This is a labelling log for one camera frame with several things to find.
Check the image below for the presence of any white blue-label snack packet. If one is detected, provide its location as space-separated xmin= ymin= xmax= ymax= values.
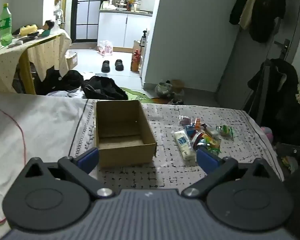
xmin=171 ymin=130 xmax=198 ymax=167

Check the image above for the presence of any black clothes pile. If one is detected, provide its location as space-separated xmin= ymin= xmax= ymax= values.
xmin=36 ymin=69 xmax=84 ymax=96

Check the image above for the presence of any pink plastic bag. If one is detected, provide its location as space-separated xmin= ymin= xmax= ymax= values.
xmin=97 ymin=40 xmax=113 ymax=56

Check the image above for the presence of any black spray bottle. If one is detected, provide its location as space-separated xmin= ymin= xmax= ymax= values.
xmin=140 ymin=30 xmax=148 ymax=48

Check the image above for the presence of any black-haired doll figurine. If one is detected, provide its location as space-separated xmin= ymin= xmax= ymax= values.
xmin=41 ymin=20 xmax=55 ymax=37

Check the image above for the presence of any yellow wooden table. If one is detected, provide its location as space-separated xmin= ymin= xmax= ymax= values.
xmin=19 ymin=34 xmax=62 ymax=95

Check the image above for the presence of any orange cake packet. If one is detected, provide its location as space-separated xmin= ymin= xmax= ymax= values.
xmin=202 ymin=134 xmax=220 ymax=147

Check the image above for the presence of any black backpack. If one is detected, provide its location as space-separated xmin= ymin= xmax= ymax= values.
xmin=81 ymin=76 xmax=129 ymax=100

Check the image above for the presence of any brown round mat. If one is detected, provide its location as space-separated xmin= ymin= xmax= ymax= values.
xmin=150 ymin=96 xmax=170 ymax=104

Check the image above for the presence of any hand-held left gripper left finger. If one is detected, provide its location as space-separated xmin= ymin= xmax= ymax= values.
xmin=24 ymin=147 xmax=115 ymax=198

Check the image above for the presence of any red snack packet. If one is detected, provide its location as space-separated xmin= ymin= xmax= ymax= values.
xmin=191 ymin=132 xmax=203 ymax=148

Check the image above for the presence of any white kitchen cabinet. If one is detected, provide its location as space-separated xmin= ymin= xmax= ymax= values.
xmin=97 ymin=9 xmax=153 ymax=53

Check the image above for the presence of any hanging black jacket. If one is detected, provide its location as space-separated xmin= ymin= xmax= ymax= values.
xmin=229 ymin=0 xmax=287 ymax=43

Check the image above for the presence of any red cable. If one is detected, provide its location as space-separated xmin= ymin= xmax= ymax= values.
xmin=0 ymin=106 xmax=27 ymax=224

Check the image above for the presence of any yellow sponge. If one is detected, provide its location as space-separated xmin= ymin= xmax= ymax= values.
xmin=19 ymin=24 xmax=38 ymax=36

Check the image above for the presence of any green snack packet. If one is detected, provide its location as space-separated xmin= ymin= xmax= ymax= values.
xmin=197 ymin=144 xmax=222 ymax=155

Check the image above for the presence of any white clear-wrapped snack packet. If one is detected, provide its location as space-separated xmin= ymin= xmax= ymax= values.
xmin=205 ymin=126 xmax=219 ymax=138

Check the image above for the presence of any green soda bottle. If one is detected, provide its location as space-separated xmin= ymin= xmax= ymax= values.
xmin=0 ymin=3 xmax=13 ymax=46

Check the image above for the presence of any grey plastic bag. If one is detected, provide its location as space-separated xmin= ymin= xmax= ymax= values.
xmin=154 ymin=80 xmax=175 ymax=97

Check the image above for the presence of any green cartoon rug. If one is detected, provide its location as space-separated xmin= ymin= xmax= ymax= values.
xmin=120 ymin=87 xmax=155 ymax=103

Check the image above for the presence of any metal door handle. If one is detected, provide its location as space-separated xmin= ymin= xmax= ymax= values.
xmin=274 ymin=39 xmax=290 ymax=60

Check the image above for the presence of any white bedsheet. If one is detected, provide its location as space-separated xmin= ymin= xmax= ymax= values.
xmin=0 ymin=91 xmax=95 ymax=223

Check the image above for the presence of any brown basket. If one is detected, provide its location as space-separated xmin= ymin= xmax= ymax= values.
xmin=170 ymin=79 xmax=185 ymax=95

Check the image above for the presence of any cardboard box with plastic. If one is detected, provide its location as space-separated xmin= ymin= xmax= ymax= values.
xmin=65 ymin=51 xmax=78 ymax=70

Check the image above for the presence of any green striped cake packet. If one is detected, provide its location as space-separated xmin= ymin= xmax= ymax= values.
xmin=216 ymin=125 xmax=234 ymax=140

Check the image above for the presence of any white garment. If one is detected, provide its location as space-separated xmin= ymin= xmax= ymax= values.
xmin=46 ymin=89 xmax=84 ymax=99

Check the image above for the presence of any hanging cream garment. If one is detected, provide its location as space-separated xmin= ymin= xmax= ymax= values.
xmin=240 ymin=0 xmax=263 ymax=30

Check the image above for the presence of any black-framed glass door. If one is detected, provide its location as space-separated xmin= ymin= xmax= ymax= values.
xmin=71 ymin=0 xmax=105 ymax=43

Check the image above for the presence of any black coat on rack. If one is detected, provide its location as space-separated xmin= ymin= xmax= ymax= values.
xmin=247 ymin=58 xmax=300 ymax=145

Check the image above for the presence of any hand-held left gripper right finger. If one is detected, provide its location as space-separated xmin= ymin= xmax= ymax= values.
xmin=181 ymin=146 xmax=277 ymax=198

